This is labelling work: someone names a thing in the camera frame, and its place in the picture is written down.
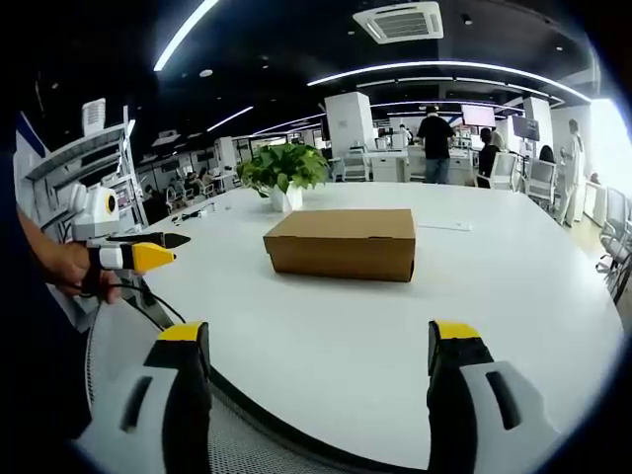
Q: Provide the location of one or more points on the white office chair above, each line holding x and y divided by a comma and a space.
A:
506, 170
541, 180

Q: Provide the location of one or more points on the white plant pot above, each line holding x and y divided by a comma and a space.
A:
286, 198

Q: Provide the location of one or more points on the wall monitor screen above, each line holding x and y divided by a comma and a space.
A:
525, 127
478, 115

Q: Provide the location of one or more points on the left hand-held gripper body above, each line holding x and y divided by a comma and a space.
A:
94, 212

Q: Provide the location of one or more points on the ceiling air conditioner vent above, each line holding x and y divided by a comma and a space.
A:
399, 21

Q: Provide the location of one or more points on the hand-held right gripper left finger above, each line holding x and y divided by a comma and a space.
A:
148, 424

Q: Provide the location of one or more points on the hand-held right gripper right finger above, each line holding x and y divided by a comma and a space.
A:
494, 419

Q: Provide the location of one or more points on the person's dark clothing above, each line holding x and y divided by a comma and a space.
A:
34, 355

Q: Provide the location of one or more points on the grey office chair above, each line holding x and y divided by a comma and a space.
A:
617, 237

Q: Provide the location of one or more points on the white metal shelf rack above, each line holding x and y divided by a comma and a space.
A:
84, 158

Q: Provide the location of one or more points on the white paper sheet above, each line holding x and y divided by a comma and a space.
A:
444, 225

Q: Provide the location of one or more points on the person's left hand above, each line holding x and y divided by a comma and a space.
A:
69, 266

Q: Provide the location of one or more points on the green leafy plant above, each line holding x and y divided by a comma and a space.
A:
284, 165

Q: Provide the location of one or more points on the brown cardboard shoe box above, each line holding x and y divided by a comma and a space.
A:
340, 247

